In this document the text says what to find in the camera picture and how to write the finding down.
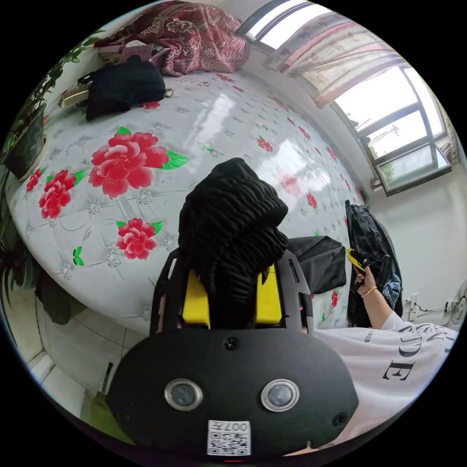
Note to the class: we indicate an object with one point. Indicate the pale printed curtain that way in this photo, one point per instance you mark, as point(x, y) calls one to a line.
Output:
point(328, 58)

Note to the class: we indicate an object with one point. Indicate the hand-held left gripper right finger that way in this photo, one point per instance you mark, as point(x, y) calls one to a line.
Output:
point(270, 303)

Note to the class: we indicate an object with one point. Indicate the potted green plant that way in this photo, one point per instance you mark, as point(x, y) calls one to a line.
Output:
point(25, 142)

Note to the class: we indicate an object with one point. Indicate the black bag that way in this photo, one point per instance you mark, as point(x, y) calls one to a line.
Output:
point(319, 262)

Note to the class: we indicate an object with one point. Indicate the window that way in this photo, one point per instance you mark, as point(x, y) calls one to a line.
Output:
point(277, 20)
point(397, 135)

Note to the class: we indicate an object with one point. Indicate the bed with floral sheet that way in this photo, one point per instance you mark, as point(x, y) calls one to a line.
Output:
point(219, 120)

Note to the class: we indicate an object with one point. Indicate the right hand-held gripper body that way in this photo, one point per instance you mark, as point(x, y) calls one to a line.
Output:
point(361, 261)

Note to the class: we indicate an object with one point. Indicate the white fan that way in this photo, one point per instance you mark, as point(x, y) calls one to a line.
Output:
point(459, 303)

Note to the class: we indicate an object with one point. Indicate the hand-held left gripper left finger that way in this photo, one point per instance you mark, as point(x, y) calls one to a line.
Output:
point(195, 304)

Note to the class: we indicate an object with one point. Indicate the black pants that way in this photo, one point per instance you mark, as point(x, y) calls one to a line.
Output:
point(230, 219)

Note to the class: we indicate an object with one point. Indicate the red patterned quilt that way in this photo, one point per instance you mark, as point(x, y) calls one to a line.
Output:
point(189, 40)

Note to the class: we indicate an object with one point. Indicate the person's right hand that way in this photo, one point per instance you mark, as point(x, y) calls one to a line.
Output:
point(367, 281)

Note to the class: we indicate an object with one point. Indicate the pile of clothes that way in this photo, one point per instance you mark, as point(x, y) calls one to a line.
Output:
point(124, 89)

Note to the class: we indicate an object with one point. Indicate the person's body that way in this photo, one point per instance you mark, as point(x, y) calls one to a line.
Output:
point(394, 368)

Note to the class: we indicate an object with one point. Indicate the pink carton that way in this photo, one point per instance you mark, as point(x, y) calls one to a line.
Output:
point(136, 54)

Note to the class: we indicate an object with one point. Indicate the person's right forearm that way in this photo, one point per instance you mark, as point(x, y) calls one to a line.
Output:
point(377, 308)

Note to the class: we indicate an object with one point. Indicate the white power strip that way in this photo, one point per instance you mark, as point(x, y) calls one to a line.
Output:
point(414, 305)

